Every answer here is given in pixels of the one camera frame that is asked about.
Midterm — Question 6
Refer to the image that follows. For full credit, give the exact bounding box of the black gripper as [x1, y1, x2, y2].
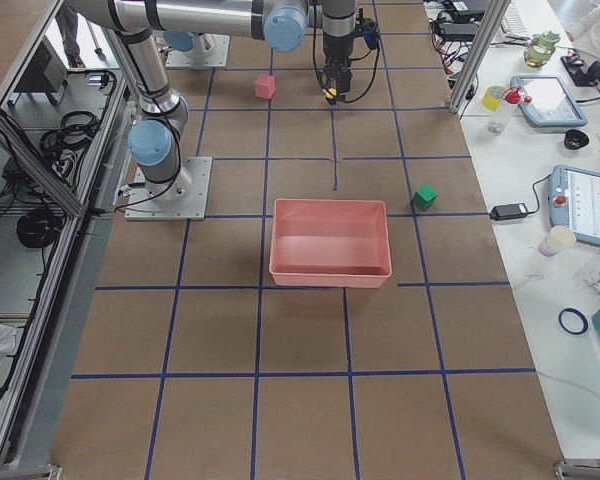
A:
[319, 9, 355, 95]

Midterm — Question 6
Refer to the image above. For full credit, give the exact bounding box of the yellow black push button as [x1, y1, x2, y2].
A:
[324, 88, 339, 105]

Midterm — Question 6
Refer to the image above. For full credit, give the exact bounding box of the pink foam cube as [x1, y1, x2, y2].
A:
[254, 74, 276, 100]

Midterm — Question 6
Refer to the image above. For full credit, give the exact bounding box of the green foam cube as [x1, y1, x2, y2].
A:
[412, 184, 438, 211]

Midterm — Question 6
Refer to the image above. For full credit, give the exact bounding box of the yellow tape roll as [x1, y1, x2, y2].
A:
[481, 85, 507, 112]

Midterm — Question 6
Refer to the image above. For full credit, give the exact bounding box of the pink plastic bin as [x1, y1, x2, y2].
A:
[269, 198, 392, 288]

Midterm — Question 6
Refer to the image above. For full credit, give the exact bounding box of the clear squeeze bottle red cap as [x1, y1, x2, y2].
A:
[487, 86, 521, 134]

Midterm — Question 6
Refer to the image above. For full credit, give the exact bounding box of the green glass teapot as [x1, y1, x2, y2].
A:
[523, 31, 561, 68]

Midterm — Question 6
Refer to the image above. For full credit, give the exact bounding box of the upper teach pendant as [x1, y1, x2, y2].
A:
[510, 75, 588, 129]

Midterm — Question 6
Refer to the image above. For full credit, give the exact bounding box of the teach pendant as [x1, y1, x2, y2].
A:
[510, 75, 588, 129]
[548, 165, 600, 247]

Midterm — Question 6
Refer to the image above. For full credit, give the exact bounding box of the black power adapter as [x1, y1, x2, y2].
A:
[489, 203, 530, 221]

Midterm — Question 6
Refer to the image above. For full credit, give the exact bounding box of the black round cap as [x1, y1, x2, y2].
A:
[563, 129, 590, 151]

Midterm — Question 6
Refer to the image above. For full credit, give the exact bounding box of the white plastic cup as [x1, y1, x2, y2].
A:
[538, 225, 577, 257]

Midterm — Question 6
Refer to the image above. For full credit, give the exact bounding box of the lower teach pendant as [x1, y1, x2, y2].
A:
[548, 165, 600, 247]

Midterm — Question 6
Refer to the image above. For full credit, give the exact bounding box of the aluminium frame post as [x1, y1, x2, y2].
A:
[447, 0, 510, 114]

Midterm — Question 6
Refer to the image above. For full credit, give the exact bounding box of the blue tape ring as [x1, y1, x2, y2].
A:
[558, 308, 590, 337]

